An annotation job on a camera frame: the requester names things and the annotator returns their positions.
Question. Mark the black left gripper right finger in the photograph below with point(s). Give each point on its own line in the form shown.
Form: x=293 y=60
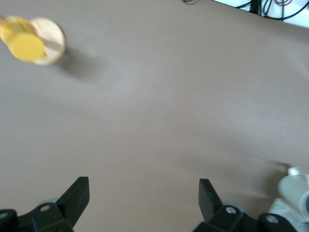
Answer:
x=210 y=205

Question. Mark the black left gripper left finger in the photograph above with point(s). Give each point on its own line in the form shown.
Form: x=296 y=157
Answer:
x=70 y=205

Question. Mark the blue white milk carton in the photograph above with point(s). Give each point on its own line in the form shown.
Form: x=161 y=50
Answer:
x=280 y=210

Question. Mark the white ribbed mug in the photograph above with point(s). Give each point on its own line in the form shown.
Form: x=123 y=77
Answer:
x=292 y=191

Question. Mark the yellow plastic cup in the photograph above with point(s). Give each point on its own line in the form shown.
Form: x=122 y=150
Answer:
x=25 y=47

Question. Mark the brown table cloth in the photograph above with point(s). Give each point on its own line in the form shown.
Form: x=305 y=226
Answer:
x=154 y=108

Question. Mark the wooden mug stand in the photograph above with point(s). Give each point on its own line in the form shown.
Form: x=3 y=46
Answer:
x=54 y=33

